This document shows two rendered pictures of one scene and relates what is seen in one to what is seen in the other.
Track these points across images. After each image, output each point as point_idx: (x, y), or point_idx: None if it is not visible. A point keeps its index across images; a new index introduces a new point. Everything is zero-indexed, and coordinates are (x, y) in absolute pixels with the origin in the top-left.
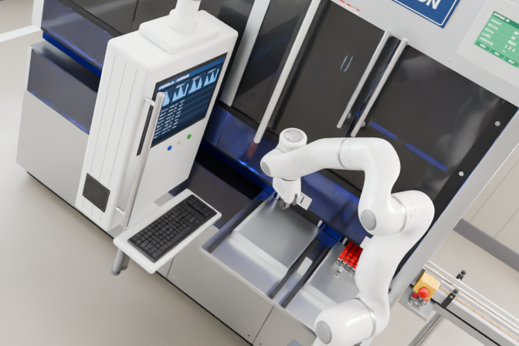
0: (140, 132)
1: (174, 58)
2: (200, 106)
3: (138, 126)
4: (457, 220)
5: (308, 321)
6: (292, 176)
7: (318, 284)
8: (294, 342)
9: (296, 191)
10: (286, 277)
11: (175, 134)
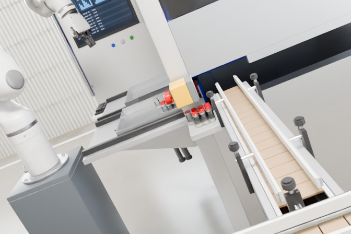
0: (68, 32)
1: None
2: (122, 13)
3: (62, 27)
4: None
5: (97, 134)
6: (27, 6)
7: (137, 113)
8: (78, 147)
9: (69, 25)
10: (119, 109)
11: (112, 35)
